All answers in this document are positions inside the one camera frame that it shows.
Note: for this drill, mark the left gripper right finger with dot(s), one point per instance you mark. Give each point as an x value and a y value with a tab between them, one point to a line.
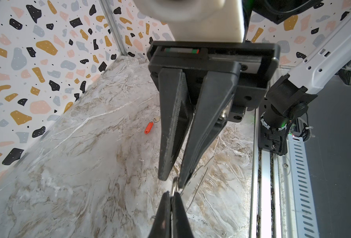
180	224

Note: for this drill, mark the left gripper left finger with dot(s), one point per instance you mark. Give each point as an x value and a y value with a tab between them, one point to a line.
161	227

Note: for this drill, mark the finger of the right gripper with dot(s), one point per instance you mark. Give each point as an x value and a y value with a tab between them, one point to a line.
176	116

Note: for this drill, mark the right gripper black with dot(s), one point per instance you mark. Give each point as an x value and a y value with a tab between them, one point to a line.
216	73

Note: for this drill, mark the red key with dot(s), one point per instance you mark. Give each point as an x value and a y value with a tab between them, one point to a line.
151	124

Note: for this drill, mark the metal keyring plate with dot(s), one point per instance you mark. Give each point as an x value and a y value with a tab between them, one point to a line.
192	187

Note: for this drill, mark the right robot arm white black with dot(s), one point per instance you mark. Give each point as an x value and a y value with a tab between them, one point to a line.
290	95

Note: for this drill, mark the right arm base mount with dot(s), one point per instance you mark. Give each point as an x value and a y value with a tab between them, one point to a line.
273	135

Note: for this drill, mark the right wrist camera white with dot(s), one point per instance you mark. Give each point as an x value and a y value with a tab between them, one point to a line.
199	21

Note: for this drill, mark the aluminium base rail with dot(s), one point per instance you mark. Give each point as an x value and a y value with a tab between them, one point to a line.
268	215

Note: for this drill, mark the perforated cable tray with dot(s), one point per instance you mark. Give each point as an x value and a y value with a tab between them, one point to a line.
306	220

